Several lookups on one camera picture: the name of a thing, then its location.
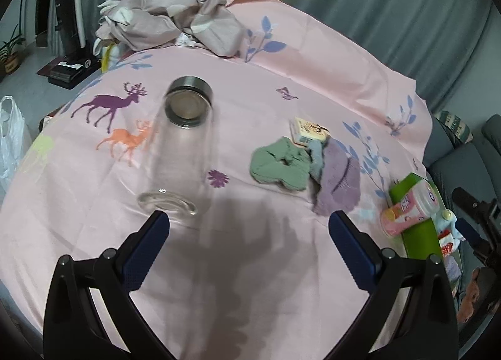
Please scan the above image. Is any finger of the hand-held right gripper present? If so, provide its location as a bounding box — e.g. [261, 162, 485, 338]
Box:
[452, 187, 501, 228]
[458, 218, 501, 267]

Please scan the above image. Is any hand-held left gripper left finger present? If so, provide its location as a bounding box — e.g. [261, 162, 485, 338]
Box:
[42, 209, 171, 360]

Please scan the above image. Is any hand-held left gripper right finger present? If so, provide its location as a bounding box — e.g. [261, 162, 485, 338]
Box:
[329, 210, 460, 360]

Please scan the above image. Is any green box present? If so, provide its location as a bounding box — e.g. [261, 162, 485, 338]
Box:
[389, 173, 460, 294]

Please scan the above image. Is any glass bottle with metal lid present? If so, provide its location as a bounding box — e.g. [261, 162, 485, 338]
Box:
[136, 76, 214, 224]

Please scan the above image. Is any red white snack packet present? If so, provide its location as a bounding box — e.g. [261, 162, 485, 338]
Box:
[437, 229, 457, 257]

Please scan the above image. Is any grey sofa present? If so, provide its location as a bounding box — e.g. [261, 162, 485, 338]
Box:
[423, 113, 501, 235]

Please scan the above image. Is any pink plastic bottle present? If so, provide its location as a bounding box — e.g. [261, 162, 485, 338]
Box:
[380, 180, 438, 237]

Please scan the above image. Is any purple fluffy towel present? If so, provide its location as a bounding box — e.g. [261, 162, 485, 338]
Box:
[312, 139, 361, 217]

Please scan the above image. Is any striped pillow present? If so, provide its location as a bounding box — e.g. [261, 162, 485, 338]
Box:
[434, 110, 473, 145]

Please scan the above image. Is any light blue fluffy towel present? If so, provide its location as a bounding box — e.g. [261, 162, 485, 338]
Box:
[307, 140, 327, 184]

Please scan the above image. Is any green fluffy towel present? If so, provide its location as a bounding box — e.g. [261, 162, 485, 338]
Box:
[250, 137, 314, 193]

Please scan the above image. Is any small yellow box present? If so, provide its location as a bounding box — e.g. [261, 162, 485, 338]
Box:
[290, 117, 331, 148]

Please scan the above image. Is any white plastic bag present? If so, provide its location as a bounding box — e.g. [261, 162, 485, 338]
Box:
[0, 96, 33, 192]

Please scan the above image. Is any pink printed tablecloth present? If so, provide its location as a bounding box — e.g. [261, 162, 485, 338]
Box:
[0, 0, 435, 360]

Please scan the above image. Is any grey curtain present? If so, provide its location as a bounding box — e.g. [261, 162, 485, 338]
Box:
[51, 0, 501, 114]

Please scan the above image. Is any crumpled beige cloth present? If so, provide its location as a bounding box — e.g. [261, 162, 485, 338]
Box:
[95, 0, 251, 57]

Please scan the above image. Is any potted plant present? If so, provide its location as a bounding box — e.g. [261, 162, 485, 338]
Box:
[0, 25, 25, 76]

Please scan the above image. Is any black tower appliance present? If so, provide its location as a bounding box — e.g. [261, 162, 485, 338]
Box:
[37, 0, 103, 90]

